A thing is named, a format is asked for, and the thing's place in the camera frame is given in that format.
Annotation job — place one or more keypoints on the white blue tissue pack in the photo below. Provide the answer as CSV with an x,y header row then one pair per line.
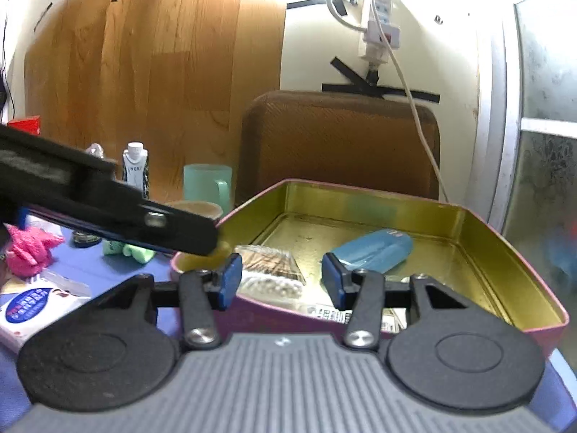
x,y
31,315

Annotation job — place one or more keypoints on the white printed packet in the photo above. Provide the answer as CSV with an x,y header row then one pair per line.
x,y
322,313

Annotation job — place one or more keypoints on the pink fluffy cloth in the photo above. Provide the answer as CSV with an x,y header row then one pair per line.
x,y
27,252

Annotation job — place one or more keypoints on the red snack packet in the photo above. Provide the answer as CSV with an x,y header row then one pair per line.
x,y
25,124

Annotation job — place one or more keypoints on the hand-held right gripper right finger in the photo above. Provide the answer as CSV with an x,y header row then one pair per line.
x,y
332,284

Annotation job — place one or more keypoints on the black tape cross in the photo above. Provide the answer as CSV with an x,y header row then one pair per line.
x,y
383,92

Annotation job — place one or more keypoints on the plastic cup in clear bag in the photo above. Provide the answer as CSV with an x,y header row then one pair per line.
x,y
94,149

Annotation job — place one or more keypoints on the frosted glass door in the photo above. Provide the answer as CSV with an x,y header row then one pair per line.
x,y
545,99

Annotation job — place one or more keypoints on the blue tablecloth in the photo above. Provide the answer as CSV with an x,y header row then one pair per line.
x,y
112,275

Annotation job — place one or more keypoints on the cotton swab bag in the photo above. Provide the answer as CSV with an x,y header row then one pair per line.
x,y
270,266

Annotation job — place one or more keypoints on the instant noodle bowl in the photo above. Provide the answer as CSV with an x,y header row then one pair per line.
x,y
198,209

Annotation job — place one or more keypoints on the white power strip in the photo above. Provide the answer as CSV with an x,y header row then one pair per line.
x,y
381,27

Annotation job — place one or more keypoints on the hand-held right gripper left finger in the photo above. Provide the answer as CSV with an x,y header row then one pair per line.
x,y
231,277

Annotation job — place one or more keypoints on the clear plastic packet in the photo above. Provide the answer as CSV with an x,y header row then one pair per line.
x,y
67,282

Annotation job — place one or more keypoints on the pink biscuit tin box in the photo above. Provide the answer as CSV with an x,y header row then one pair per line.
x,y
496,257

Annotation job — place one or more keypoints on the white green drink carton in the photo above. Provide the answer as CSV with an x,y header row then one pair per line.
x,y
135,167

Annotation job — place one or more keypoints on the small black object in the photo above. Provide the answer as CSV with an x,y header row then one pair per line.
x,y
83,240

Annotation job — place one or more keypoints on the wood pattern sheet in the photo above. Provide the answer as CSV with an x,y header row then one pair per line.
x,y
157,76

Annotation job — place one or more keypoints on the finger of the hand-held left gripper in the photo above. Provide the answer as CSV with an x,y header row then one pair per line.
x,y
135,216

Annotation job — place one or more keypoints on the green plastic cup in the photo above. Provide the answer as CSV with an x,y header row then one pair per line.
x,y
203,185

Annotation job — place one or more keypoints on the light green soft item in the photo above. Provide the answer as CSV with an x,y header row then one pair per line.
x,y
139,255

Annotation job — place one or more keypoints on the brown plastic tray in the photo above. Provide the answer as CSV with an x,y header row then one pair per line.
x,y
338,144

